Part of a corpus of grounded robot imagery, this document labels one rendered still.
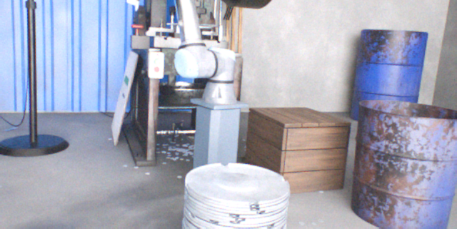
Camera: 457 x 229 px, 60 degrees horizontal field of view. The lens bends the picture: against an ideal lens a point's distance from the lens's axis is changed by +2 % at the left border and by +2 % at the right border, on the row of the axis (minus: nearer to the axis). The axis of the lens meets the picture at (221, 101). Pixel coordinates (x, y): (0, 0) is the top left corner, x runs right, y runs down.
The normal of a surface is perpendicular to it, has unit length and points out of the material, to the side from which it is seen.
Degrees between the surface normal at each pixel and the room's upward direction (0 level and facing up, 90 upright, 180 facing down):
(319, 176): 90
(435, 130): 92
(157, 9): 90
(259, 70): 90
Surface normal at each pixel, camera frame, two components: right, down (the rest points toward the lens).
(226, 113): 0.61, 0.17
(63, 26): 0.33, 0.18
